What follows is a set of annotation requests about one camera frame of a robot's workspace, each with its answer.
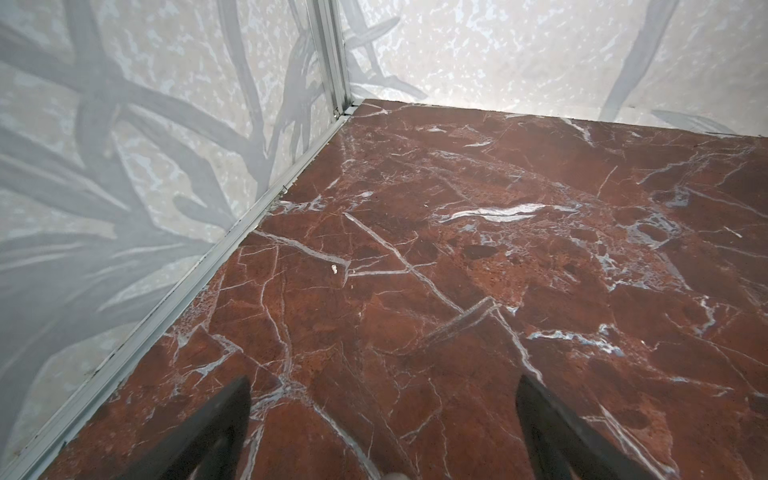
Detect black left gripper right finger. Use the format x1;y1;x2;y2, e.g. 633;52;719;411
515;374;653;479

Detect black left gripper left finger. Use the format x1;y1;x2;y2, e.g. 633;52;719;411
120;376;251;479

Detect aluminium frame rails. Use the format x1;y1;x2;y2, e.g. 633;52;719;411
1;1;342;477

